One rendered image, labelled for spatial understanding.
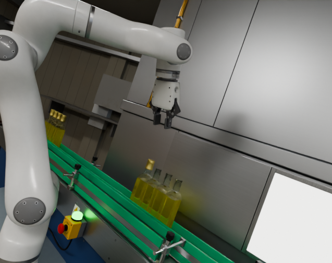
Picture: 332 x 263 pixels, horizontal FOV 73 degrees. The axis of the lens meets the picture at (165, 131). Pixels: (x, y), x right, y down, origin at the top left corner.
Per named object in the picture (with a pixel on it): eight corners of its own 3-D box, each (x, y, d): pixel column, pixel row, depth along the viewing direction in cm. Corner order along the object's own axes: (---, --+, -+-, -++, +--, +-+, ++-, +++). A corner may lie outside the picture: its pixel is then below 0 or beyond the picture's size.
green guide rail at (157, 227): (168, 255, 83) (175, 235, 83) (167, 255, 82) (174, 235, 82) (13, 127, 190) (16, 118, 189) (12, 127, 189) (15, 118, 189)
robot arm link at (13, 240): (-14, 265, 58) (13, 178, 58) (5, 227, 75) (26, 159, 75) (37, 266, 63) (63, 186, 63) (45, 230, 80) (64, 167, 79)
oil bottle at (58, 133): (57, 155, 156) (70, 117, 156) (49, 154, 152) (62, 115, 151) (53, 152, 160) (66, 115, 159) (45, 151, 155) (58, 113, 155)
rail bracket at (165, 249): (179, 262, 81) (191, 229, 81) (149, 277, 68) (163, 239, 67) (173, 256, 83) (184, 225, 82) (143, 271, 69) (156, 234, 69)
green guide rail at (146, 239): (156, 260, 77) (163, 239, 77) (154, 261, 76) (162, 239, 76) (3, 125, 184) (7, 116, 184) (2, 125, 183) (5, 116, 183)
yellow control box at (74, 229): (82, 238, 97) (87, 222, 97) (65, 241, 91) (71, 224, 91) (74, 229, 102) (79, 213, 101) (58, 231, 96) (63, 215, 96)
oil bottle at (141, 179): (139, 219, 104) (155, 176, 103) (131, 221, 100) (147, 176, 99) (132, 213, 108) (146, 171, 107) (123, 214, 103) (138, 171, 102)
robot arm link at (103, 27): (93, -4, 53) (199, 40, 66) (90, 8, 68) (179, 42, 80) (85, 35, 55) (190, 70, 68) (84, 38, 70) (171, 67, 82)
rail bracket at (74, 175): (74, 191, 110) (83, 166, 109) (60, 192, 104) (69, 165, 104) (70, 188, 112) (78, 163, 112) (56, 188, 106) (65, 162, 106)
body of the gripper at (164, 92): (185, 78, 77) (181, 110, 81) (163, 74, 84) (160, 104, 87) (171, 78, 72) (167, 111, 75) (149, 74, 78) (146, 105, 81)
